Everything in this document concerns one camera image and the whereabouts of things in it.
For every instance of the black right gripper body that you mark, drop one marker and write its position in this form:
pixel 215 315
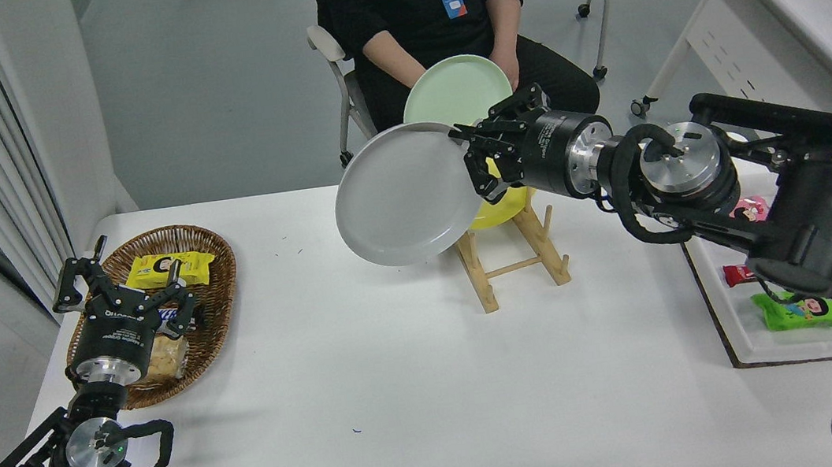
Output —
pixel 545 154

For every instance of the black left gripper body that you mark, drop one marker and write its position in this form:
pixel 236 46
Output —
pixel 115 334

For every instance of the grey plate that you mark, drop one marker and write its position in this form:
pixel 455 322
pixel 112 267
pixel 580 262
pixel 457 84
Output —
pixel 399 196

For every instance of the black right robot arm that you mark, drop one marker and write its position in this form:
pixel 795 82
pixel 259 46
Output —
pixel 826 215

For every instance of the person's left forearm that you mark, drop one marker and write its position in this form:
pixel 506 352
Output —
pixel 505 24

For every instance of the person's right forearm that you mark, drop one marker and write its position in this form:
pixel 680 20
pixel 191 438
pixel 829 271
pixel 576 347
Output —
pixel 390 58

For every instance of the yellow plate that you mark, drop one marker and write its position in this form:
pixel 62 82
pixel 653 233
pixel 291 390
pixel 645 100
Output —
pixel 497 212

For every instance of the pale green plate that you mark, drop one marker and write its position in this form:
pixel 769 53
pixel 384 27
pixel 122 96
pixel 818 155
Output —
pixel 454 90

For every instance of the wooden plate rack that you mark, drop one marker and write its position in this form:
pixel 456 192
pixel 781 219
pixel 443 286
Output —
pixel 482 289

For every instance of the person's left hand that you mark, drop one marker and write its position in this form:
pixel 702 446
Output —
pixel 510 69

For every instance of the white blue snack bar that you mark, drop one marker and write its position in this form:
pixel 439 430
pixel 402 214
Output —
pixel 169 318

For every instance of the brown wicker basket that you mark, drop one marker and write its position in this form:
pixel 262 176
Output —
pixel 216 290

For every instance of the yellow snack packet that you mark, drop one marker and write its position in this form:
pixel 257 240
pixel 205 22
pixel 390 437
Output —
pixel 191 265

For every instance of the clear cracker packet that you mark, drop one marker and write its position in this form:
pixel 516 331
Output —
pixel 165 359

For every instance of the white office chair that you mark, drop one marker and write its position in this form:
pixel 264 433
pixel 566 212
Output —
pixel 325 42

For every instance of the pink snack packet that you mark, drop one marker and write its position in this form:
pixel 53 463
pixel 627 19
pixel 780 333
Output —
pixel 750 210

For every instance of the red snack bar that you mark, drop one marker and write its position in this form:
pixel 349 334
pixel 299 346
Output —
pixel 739 275

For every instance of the green snack packet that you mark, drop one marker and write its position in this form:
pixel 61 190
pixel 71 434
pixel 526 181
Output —
pixel 806 311

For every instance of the white perforated desk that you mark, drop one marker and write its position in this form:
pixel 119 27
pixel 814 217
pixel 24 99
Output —
pixel 825 9

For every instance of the white rectangular tray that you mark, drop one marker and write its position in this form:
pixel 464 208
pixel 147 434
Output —
pixel 811 344

